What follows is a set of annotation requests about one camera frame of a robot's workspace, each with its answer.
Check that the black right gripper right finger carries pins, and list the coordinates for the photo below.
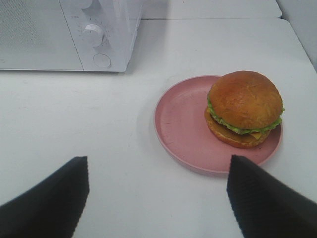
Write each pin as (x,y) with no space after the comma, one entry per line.
(264,207)

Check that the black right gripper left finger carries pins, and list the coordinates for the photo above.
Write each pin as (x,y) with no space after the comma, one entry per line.
(52,208)

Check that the burger with lettuce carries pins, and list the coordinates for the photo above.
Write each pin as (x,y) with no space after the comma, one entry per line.
(243,107)

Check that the pink round plate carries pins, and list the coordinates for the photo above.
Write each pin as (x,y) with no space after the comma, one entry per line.
(182,130)

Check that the round white door button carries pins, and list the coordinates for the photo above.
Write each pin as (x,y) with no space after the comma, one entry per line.
(102,60)

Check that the white microwave door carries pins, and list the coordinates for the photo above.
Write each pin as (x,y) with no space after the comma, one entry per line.
(34,35)

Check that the white microwave oven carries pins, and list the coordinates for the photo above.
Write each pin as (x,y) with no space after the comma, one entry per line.
(120,21)

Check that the lower white microwave knob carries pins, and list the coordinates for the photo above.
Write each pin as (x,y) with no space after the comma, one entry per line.
(93,34)

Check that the white microwave knob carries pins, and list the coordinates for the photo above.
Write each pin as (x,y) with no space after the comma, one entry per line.
(93,34)
(85,4)

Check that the upper white microwave knob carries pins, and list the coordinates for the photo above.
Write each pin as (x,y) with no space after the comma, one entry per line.
(85,4)

